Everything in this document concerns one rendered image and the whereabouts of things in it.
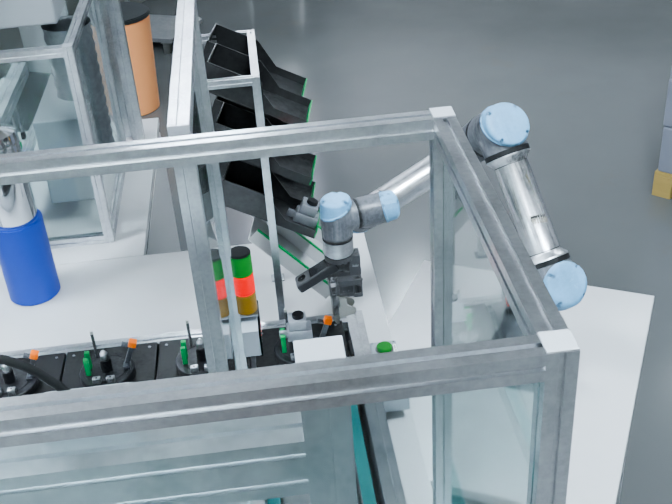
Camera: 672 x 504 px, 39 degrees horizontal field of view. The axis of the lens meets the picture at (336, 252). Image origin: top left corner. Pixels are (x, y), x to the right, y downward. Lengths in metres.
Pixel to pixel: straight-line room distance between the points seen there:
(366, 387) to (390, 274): 3.70
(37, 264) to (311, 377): 2.24
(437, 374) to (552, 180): 4.52
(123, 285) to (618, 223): 2.73
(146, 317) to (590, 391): 1.29
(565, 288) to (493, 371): 1.57
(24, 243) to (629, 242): 2.94
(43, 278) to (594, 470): 1.70
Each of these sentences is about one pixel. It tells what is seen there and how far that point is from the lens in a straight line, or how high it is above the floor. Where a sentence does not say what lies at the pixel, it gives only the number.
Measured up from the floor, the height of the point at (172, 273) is 0.86.
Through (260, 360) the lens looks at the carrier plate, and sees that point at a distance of 2.51.
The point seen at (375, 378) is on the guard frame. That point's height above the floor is 1.99.
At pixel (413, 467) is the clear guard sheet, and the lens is 0.93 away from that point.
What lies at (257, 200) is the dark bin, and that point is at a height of 1.31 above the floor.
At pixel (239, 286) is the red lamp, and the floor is 1.34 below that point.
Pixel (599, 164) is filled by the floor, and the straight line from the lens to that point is 5.53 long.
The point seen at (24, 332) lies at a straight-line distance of 2.99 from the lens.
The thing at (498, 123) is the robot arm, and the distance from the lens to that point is 2.42.
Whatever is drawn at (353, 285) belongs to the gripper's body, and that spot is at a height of 1.18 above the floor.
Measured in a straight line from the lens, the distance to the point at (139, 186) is 3.66.
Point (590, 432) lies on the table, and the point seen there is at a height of 0.86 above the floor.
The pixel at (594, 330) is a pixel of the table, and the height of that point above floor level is 0.86.
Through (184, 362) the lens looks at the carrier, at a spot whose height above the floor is 1.00.
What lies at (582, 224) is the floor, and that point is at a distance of 4.95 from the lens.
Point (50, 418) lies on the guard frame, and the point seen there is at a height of 1.99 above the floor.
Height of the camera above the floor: 2.52
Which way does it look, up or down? 32 degrees down
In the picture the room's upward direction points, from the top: 4 degrees counter-clockwise
